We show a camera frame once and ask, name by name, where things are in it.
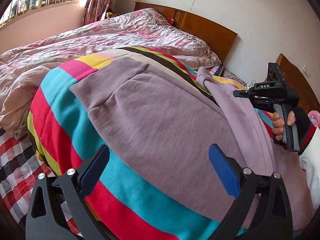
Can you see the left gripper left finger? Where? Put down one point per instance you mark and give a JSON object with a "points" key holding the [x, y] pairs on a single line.
{"points": [[45, 218]]}

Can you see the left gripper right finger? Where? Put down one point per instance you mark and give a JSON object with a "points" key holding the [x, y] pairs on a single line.
{"points": [[273, 216]]}

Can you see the lilac sweatpants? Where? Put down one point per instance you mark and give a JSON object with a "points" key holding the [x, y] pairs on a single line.
{"points": [[162, 128]]}

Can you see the right wooden headboard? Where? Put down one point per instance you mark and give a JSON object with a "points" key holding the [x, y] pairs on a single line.
{"points": [[296, 80]]}

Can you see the wooden headboard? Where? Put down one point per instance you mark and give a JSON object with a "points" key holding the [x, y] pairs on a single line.
{"points": [[296, 80], [219, 38]]}

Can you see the nightstand with floral cloth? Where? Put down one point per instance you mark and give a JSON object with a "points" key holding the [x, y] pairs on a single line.
{"points": [[231, 75]]}

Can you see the red checkered bed sheet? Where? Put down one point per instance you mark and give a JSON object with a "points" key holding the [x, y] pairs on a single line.
{"points": [[20, 168]]}

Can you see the left wooden headboard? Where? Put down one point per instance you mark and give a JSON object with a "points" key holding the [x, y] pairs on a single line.
{"points": [[219, 38]]}

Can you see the rainbow striped blanket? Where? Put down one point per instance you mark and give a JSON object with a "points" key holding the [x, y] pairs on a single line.
{"points": [[122, 200]]}

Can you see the floral pink comforter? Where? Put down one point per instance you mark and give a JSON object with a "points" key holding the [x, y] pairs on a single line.
{"points": [[23, 68]]}

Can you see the pink floral curtain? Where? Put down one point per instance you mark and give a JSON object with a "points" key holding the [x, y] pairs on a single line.
{"points": [[98, 0]]}

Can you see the white wall socket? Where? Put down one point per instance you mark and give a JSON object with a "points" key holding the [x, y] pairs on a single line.
{"points": [[305, 71]]}

